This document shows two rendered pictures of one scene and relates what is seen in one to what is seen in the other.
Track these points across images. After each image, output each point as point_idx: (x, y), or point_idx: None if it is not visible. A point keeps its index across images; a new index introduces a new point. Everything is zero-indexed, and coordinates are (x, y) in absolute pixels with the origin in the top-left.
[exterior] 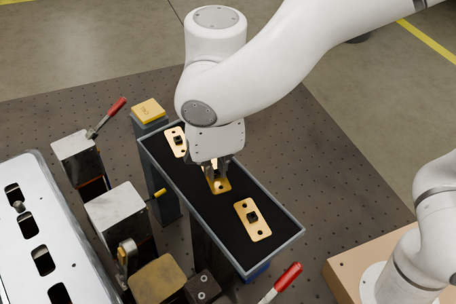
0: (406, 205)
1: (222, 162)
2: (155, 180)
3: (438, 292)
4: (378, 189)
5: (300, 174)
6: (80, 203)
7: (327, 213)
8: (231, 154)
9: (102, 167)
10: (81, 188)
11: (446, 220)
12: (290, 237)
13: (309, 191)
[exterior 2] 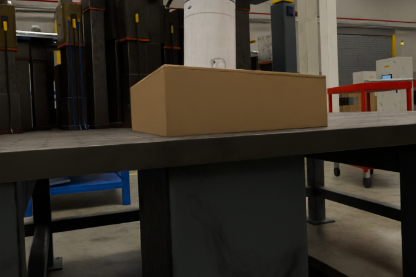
0: (392, 124)
1: None
2: (272, 56)
3: (184, 8)
4: (406, 122)
5: (379, 118)
6: None
7: (329, 121)
8: None
9: (272, 54)
10: (262, 67)
11: None
12: None
13: (357, 119)
